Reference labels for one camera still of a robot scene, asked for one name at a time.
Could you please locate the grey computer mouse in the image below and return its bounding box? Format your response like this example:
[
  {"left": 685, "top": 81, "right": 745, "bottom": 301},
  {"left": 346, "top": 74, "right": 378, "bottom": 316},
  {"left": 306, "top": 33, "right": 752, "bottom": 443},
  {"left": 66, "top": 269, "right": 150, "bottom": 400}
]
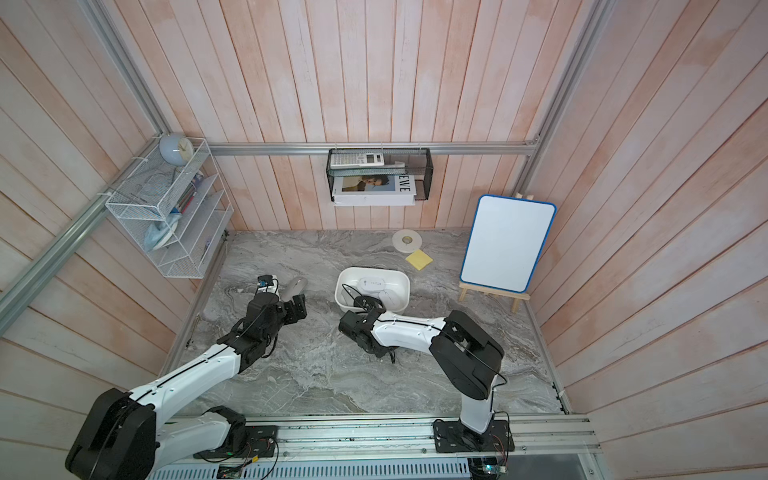
[{"left": 280, "top": 276, "right": 308, "bottom": 302}]

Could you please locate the white plastic storage box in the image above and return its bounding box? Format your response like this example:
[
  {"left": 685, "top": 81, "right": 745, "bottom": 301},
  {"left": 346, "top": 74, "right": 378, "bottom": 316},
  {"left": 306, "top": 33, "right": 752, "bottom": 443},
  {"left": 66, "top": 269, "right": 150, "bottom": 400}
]
[{"left": 334, "top": 267, "right": 411, "bottom": 313}]

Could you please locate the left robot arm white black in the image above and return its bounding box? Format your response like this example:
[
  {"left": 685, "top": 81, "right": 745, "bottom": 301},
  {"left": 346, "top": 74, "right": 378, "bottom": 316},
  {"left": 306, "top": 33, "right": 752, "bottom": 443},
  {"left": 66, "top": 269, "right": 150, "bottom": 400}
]
[{"left": 65, "top": 292, "right": 307, "bottom": 479}]

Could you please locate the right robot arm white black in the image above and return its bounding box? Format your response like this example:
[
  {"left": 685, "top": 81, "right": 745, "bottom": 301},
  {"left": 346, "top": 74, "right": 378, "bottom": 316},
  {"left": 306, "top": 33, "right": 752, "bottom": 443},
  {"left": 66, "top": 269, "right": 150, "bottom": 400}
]
[{"left": 339, "top": 309, "right": 505, "bottom": 435}]

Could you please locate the white mouse in box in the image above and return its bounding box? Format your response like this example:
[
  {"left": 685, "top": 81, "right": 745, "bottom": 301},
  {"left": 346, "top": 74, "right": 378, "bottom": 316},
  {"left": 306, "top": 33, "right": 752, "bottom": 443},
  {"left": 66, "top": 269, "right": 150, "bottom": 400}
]
[{"left": 357, "top": 276, "right": 387, "bottom": 293}]

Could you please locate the yellow sticky note pad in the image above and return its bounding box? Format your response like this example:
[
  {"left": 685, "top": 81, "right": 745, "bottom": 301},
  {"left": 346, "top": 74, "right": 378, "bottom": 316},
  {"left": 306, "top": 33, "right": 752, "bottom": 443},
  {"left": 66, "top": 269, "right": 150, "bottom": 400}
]
[{"left": 406, "top": 250, "right": 433, "bottom": 271}]

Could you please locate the white tape roll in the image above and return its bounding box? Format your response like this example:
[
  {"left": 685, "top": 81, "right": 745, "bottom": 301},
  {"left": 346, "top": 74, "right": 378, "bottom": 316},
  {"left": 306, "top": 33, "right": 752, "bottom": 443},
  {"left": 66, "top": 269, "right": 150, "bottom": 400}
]
[{"left": 392, "top": 229, "right": 423, "bottom": 254}]

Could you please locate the white magazine book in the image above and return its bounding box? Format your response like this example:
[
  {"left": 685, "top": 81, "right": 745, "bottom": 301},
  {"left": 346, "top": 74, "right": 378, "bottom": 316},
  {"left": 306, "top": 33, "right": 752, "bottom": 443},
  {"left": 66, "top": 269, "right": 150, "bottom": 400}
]
[{"left": 332, "top": 175, "right": 417, "bottom": 207}]

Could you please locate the green thin book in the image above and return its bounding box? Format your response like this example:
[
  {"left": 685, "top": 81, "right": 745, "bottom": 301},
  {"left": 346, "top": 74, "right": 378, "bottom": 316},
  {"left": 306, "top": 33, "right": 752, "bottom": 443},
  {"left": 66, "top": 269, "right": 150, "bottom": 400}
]
[{"left": 327, "top": 164, "right": 408, "bottom": 177}]

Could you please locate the small wooden easel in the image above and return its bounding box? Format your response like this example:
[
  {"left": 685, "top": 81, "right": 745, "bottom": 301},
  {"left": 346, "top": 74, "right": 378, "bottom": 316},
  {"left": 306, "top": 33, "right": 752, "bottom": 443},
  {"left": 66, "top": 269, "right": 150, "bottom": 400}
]
[{"left": 458, "top": 195, "right": 540, "bottom": 311}]

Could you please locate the white calculator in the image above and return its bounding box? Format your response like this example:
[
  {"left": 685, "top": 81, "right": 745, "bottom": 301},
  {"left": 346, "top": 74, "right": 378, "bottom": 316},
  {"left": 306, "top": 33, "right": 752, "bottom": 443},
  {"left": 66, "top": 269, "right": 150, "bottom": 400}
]
[{"left": 330, "top": 151, "right": 385, "bottom": 170}]

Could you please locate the blue framed whiteboard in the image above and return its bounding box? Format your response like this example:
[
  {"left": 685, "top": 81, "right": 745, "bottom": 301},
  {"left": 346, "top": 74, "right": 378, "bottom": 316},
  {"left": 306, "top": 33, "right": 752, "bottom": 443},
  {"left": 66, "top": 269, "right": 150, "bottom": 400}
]
[{"left": 460, "top": 195, "right": 557, "bottom": 293}]

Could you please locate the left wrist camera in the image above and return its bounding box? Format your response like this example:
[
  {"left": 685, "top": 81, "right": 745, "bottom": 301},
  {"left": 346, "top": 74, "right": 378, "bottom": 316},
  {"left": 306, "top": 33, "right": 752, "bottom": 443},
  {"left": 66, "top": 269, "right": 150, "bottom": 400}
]
[{"left": 256, "top": 274, "right": 279, "bottom": 294}]

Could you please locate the aluminium front rail frame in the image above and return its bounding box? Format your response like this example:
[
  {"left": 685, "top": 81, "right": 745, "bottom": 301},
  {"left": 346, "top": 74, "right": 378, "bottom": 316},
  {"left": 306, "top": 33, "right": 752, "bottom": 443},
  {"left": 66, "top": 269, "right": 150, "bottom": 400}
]
[{"left": 104, "top": 413, "right": 602, "bottom": 466}]

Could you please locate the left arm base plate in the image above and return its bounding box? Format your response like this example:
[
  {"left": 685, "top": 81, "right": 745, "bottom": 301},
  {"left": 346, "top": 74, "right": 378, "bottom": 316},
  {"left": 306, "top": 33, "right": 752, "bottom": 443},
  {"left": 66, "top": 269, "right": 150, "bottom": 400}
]
[{"left": 193, "top": 425, "right": 278, "bottom": 463}]

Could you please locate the white wire wall rack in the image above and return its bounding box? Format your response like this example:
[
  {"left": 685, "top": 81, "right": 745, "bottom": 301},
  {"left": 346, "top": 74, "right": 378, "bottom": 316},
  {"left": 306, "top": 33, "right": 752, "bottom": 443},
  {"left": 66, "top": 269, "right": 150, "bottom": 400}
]
[{"left": 106, "top": 137, "right": 234, "bottom": 279}]

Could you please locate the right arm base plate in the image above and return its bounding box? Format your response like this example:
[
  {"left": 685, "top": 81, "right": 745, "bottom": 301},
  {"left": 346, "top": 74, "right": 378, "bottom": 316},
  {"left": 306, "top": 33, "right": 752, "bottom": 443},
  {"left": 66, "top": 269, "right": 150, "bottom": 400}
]
[{"left": 432, "top": 419, "right": 515, "bottom": 453}]

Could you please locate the black mesh wall basket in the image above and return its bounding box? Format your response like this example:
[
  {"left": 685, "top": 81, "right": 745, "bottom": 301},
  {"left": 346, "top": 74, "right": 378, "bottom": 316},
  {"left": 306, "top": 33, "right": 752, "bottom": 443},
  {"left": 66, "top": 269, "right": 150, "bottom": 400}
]
[{"left": 326, "top": 147, "right": 434, "bottom": 205}]

